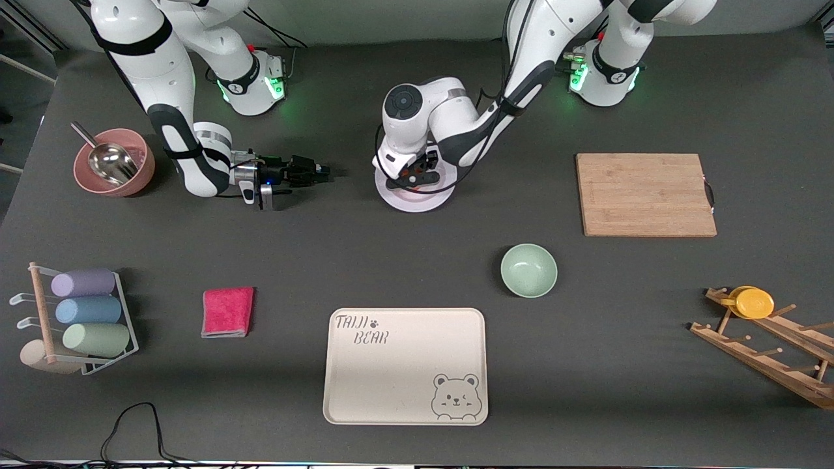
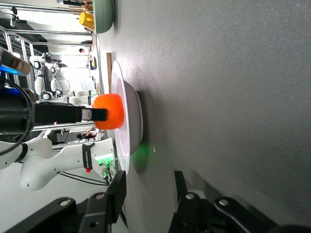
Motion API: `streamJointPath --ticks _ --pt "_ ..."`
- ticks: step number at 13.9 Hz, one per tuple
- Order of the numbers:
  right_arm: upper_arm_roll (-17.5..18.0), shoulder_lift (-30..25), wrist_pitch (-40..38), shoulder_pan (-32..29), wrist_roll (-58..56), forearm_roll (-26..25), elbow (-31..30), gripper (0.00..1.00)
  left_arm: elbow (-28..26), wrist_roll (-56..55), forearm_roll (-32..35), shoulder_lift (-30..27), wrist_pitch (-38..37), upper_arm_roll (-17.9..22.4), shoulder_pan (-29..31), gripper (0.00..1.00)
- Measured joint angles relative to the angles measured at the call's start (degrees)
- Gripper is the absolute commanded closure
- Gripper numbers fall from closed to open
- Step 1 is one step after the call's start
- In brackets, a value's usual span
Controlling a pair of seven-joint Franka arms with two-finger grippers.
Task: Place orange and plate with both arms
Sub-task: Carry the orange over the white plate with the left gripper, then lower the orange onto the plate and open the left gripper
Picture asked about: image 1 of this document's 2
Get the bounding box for white plate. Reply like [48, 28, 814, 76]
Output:
[375, 155, 457, 214]

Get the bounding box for pink ribbed bowl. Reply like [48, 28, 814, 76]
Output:
[73, 128, 156, 197]

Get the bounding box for pale green bowl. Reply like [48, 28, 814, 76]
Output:
[500, 244, 558, 299]

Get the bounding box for pink folded cloth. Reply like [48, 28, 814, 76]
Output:
[201, 287, 255, 339]

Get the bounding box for metal scoop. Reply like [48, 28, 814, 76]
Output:
[70, 121, 139, 186]

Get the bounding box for beige bear print tray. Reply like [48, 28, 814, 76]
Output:
[323, 307, 489, 427]

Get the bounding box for wooden cutting board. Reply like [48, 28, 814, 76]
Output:
[576, 153, 718, 238]

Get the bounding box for pale purple cup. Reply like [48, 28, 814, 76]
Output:
[51, 268, 117, 298]

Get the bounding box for pale blue cup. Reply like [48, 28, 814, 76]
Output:
[55, 296, 122, 325]

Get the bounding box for pale green cup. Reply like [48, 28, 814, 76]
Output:
[63, 323, 131, 358]

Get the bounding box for wooden rod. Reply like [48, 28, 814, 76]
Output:
[29, 262, 57, 364]

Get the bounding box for beige cup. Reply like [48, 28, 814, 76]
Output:
[20, 339, 85, 375]

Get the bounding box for yellow cup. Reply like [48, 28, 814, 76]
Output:
[720, 286, 775, 320]

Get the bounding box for wooden peg rack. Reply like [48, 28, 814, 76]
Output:
[689, 287, 834, 411]

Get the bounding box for black cable behind base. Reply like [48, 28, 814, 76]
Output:
[244, 7, 308, 51]

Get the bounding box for white wire cup rack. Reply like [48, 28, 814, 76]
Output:
[9, 262, 139, 376]

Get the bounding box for black cable at table edge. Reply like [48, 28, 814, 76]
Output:
[0, 402, 261, 469]

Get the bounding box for aluminium frame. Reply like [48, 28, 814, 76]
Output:
[0, 10, 66, 177]

